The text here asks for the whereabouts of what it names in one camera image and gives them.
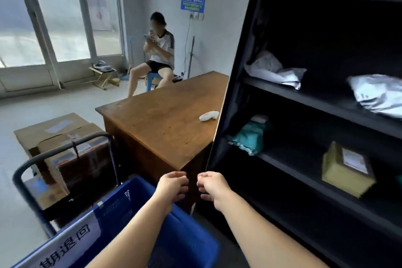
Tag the black metal shelf unit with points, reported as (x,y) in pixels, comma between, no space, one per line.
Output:
(314,114)

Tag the white plastic parcel bag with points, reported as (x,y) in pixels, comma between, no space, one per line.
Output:
(271,71)

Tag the blue plastic stool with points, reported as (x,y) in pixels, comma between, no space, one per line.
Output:
(151,81)

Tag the blue plastic basket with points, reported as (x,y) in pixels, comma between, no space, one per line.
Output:
(176,239)

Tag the white wall socket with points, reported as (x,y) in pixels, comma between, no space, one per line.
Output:
(197,16)

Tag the person's right hand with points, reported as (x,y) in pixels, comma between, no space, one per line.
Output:
(213,187)

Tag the person's left hand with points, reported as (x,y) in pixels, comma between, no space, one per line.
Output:
(171,187)

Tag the small wooden folding stool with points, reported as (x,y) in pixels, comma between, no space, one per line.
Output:
(105,77)

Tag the small yellow cardboard parcel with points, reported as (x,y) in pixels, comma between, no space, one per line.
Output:
(345,170)

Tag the person's right forearm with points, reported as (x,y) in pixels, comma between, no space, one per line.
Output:
(263,236)

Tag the brown wooden desk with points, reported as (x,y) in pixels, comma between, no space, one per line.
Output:
(166,123)

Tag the grey plastic parcel bag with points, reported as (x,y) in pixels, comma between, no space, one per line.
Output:
(377,93)

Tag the large cardboard box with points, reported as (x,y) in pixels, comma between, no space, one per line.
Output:
(62,142)

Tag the person's left fingers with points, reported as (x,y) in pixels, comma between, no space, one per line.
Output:
(181,186)

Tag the person's right fingers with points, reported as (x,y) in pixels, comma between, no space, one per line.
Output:
(204,185)

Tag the glass door with metal frame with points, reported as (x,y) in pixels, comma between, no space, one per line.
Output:
(59,26)

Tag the white device on stool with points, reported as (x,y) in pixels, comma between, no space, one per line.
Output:
(102,65)

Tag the person's left forearm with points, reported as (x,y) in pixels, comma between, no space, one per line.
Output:
(132,234)

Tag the white handheld scanner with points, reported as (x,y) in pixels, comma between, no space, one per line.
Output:
(208,115)

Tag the teal plastic parcel bag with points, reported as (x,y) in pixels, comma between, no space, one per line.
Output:
(249,137)

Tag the white paper label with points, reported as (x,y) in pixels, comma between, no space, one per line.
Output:
(59,244)

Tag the small cardboard box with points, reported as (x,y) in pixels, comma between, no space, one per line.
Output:
(44,191)

